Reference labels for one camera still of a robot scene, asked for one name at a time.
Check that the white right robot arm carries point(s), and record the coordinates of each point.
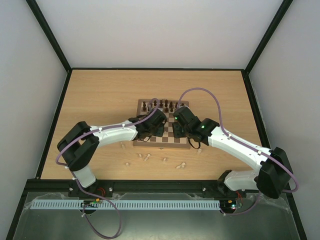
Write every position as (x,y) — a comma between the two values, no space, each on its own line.
(268,172)

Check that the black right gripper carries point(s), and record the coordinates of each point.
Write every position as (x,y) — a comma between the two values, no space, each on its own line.
(177,128)

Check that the black aluminium frame rail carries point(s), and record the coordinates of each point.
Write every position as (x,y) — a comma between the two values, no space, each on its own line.
(206,188)

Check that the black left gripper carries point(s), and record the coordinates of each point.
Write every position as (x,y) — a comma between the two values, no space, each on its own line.
(160,132)

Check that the light blue cable duct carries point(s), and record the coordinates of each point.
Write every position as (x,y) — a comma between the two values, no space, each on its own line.
(72,204)

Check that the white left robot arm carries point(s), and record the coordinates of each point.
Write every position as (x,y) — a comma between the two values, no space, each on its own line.
(78,146)

